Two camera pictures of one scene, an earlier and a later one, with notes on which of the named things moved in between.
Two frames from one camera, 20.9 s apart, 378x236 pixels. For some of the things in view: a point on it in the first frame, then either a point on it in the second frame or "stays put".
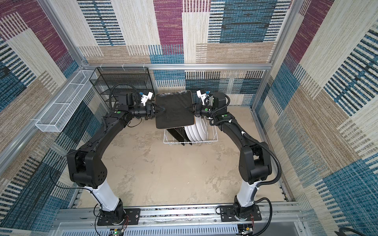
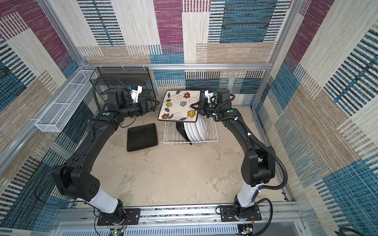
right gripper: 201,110 stays put
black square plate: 175,113 → 141,136
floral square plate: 175,133 → 176,106
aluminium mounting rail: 180,221 stays put
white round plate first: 190,133 stays put
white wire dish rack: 211,136 stays put
